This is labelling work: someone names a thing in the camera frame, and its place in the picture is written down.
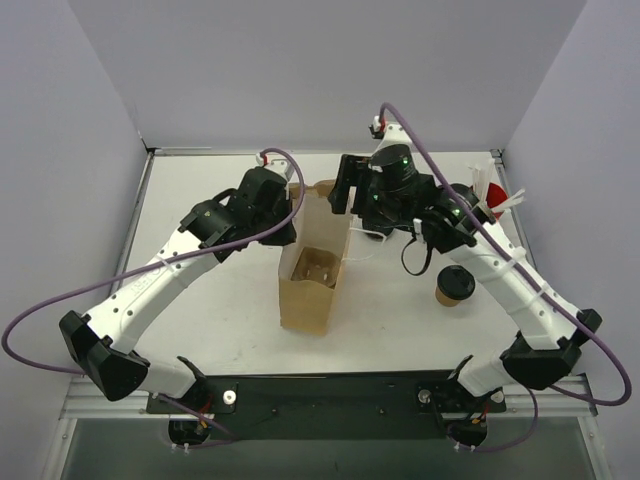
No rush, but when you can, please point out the stack of black lids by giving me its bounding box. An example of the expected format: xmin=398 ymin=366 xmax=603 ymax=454
xmin=362 ymin=228 xmax=394 ymax=244

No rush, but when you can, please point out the brown paper coffee cup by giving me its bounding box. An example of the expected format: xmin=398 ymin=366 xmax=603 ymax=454
xmin=435 ymin=287 xmax=461 ymax=308

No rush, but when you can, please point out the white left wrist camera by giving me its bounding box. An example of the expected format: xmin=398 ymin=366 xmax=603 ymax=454
xmin=256 ymin=153 xmax=295 ymax=182

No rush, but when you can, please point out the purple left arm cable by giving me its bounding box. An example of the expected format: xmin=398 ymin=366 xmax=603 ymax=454
xmin=2 ymin=146 xmax=306 ymax=375

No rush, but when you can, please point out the black coffee cup lid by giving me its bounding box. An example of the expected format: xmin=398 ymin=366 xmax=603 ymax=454
xmin=437 ymin=265 xmax=476 ymax=301

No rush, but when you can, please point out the red cylindrical holder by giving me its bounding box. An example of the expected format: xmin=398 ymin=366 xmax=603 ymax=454
xmin=481 ymin=182 xmax=508 ymax=224

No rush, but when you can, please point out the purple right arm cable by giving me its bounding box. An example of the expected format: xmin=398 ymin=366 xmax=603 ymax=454
xmin=378 ymin=102 xmax=632 ymax=406

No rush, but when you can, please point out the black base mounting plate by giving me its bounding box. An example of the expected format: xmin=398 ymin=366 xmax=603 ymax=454
xmin=145 ymin=368 xmax=507 ymax=441

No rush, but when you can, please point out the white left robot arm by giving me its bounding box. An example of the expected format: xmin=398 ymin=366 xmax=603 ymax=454
xmin=59 ymin=160 xmax=296 ymax=412

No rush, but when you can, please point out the aluminium frame rail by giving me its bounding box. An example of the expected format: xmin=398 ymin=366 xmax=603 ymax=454
xmin=59 ymin=379 xmax=598 ymax=420

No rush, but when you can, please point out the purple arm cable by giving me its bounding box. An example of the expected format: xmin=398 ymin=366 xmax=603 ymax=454
xmin=2 ymin=146 xmax=306 ymax=375
xmin=378 ymin=102 xmax=632 ymax=406

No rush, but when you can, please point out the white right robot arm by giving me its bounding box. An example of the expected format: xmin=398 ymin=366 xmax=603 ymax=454
xmin=328 ymin=144 xmax=602 ymax=397

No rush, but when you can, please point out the brown paper bag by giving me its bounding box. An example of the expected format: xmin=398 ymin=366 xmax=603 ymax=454
xmin=278 ymin=178 xmax=391 ymax=337

